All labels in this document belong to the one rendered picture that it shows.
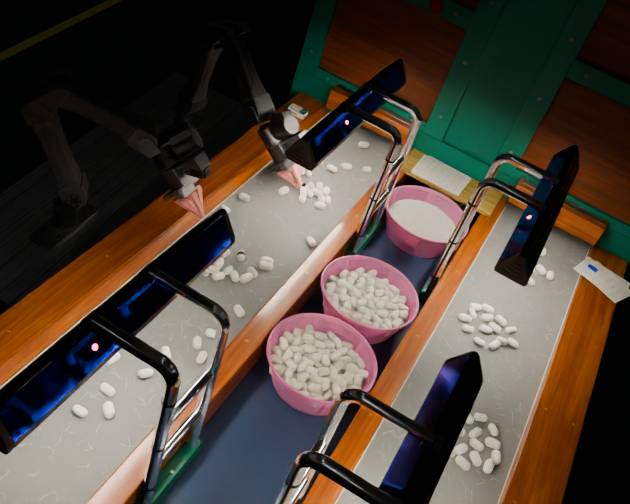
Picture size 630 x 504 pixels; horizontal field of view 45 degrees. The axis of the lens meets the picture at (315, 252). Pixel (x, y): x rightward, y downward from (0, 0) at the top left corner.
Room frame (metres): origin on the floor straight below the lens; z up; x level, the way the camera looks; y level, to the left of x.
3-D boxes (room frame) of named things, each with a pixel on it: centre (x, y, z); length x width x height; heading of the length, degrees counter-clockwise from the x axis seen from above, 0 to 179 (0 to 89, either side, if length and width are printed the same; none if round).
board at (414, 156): (2.11, -0.33, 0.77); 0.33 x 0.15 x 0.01; 76
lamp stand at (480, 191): (1.68, -0.43, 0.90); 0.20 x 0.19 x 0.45; 166
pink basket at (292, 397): (1.20, -0.10, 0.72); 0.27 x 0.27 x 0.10
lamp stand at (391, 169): (1.78, -0.04, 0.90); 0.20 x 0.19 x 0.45; 166
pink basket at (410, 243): (1.90, -0.28, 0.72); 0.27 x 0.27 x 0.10
